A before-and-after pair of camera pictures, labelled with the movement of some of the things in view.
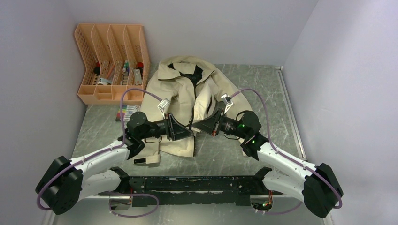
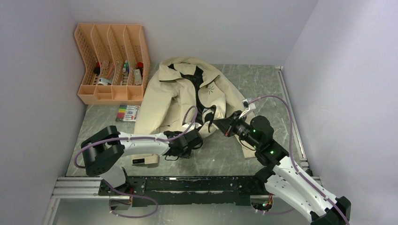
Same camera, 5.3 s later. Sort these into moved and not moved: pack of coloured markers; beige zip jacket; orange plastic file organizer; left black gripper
Moved: left black gripper
Not moved: pack of coloured markers; beige zip jacket; orange plastic file organizer
